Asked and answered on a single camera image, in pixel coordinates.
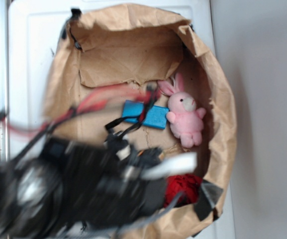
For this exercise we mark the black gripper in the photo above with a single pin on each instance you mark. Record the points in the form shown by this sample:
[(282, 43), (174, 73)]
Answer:
[(122, 193)]

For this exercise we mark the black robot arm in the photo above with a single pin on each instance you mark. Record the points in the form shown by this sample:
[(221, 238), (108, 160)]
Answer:
[(55, 183)]

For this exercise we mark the red plush toy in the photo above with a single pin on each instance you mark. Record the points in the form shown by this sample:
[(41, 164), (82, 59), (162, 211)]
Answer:
[(189, 184)]

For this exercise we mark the blue rectangular block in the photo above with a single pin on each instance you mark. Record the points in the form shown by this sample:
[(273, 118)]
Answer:
[(156, 116)]

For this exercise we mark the pink plush bunny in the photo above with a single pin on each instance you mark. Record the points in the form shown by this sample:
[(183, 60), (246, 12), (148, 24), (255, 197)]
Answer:
[(186, 120)]

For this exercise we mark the brown paper bag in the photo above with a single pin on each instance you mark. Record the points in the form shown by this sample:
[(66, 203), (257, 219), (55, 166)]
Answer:
[(137, 44)]

